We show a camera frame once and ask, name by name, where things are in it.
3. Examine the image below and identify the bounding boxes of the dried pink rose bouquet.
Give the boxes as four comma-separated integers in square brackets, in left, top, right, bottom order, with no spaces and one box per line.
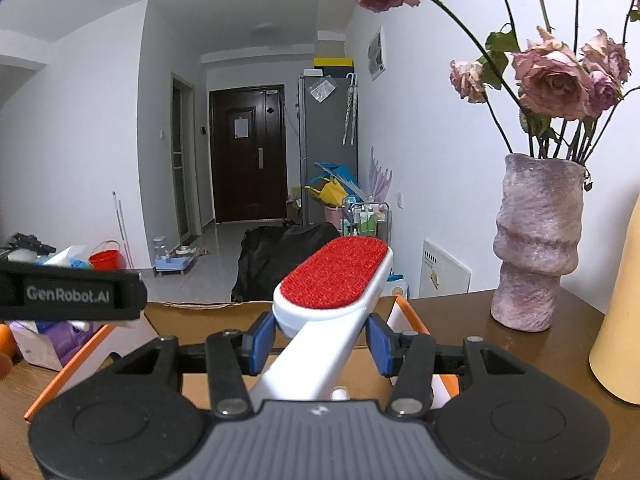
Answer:
[340,0,640,192]

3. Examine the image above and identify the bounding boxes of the blue folding rack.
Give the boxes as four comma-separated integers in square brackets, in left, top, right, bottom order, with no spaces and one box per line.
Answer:
[307,160,358,196]

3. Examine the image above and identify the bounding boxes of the white flat board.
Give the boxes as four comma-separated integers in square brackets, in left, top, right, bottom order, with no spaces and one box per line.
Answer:
[420,239,472,299]

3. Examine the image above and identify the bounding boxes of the black cloth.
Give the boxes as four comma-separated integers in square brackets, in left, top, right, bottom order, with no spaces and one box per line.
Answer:
[231,224,342,303]

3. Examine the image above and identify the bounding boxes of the grey refrigerator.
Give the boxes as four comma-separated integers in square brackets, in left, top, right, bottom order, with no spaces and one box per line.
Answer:
[298,72,360,226]

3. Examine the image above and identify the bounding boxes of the yellow thermos jug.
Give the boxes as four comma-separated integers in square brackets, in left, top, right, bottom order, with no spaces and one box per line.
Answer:
[589,205,640,406]

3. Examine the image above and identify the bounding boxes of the blue tissue pack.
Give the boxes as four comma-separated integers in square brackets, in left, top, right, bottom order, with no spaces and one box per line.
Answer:
[44,245,95,267]

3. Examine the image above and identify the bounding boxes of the red plastic bucket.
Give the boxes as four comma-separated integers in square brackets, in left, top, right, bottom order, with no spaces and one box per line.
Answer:
[89,241,127,271]

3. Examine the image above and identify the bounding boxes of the hanging folded umbrellas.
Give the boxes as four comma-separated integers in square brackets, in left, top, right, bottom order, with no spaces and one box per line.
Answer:
[342,72,359,146]

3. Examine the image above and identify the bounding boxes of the blue and white packet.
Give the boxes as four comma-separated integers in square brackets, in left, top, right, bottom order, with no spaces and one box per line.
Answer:
[385,272,409,301]

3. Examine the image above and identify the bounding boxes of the yellow plastic item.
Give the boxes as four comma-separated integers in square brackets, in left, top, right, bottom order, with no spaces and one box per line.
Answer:
[306,180,346,206]

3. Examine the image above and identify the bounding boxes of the wire cart with bottles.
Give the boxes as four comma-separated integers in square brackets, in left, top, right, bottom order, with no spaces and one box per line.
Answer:
[342,200,391,241]

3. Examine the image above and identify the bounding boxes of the red and white lint brush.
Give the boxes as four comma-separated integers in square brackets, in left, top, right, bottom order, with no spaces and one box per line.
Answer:
[250,237,394,402]

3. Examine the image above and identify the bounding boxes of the white mop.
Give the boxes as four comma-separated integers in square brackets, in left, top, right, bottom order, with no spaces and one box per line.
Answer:
[112,192,133,267]

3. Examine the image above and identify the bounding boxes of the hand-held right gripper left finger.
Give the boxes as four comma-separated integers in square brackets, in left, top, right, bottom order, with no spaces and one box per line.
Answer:
[115,312,276,417]

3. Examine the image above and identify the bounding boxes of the dark wooden door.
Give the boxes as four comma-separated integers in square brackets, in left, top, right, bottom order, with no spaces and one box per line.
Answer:
[209,85,288,223]

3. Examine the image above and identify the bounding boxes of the pink textured vase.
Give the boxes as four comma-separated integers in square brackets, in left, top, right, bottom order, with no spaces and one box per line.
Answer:
[491,154,586,333]

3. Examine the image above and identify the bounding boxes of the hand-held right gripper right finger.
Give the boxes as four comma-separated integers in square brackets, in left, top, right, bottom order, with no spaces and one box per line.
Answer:
[365,312,526,418]

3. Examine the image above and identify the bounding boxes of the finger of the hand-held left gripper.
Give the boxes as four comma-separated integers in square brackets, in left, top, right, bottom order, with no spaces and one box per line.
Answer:
[0,259,142,276]

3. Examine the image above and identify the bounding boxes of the black item on container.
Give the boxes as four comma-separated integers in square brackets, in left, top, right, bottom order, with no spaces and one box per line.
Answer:
[0,232,56,257]

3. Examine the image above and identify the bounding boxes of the glass inner door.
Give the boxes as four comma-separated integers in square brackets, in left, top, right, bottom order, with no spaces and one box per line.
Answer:
[171,72,194,246]

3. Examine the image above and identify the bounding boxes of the white wall panel box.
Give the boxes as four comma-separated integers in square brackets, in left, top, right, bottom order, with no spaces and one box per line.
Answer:
[367,30,387,81]

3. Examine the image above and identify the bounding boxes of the blue pet feeder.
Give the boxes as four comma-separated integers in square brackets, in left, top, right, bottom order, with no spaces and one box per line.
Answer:
[152,236,196,276]

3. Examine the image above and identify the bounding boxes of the orange cardboard box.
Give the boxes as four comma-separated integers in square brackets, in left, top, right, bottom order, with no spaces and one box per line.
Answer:
[22,295,461,421]

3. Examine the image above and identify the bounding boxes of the purple wall decoration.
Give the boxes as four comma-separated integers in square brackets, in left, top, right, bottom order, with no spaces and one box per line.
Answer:
[369,147,396,201]

